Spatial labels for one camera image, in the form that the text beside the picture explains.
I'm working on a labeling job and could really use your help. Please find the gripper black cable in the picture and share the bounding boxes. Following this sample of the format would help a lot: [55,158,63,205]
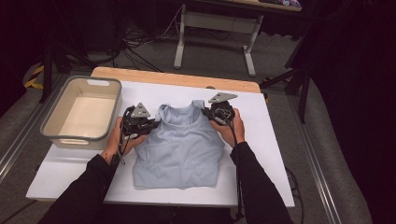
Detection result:
[117,106,134,166]
[227,118,248,220]

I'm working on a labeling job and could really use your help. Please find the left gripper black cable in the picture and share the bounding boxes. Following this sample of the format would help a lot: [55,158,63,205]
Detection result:
[117,106,134,166]

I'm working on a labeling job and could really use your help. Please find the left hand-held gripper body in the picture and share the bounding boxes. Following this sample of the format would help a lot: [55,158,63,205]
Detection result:
[120,102,156,140]

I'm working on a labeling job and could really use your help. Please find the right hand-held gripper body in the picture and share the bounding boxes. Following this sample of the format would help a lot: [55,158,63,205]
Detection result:
[208,91,239,126]

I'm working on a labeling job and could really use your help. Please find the black floor cables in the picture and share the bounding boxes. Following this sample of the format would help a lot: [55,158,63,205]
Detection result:
[120,6,185,73]

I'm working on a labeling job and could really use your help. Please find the light blue ribbed tank top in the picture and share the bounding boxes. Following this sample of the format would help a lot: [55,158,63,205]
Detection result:
[133,99,226,190]

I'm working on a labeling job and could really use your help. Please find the beige basket with grey rim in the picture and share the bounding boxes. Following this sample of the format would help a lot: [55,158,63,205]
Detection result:
[39,76,123,150]

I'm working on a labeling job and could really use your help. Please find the person's right hand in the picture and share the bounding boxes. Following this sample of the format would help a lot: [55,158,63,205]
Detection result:
[210,107,247,149]

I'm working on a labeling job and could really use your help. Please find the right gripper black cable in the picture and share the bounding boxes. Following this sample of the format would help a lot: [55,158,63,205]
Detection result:
[227,118,248,220]

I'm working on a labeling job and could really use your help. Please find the black metal stand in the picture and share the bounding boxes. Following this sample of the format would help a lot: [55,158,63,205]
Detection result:
[37,29,96,105]
[259,29,313,124]

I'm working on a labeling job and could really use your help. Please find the person's left hand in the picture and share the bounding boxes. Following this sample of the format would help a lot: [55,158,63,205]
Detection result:
[100,116,148,163]

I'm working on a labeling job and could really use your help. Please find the yellow black hazard tape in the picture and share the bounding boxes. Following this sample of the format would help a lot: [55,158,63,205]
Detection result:
[23,63,46,91]

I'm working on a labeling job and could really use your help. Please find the metal floor rail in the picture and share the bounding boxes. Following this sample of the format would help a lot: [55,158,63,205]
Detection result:
[285,92,344,224]
[0,74,68,183]

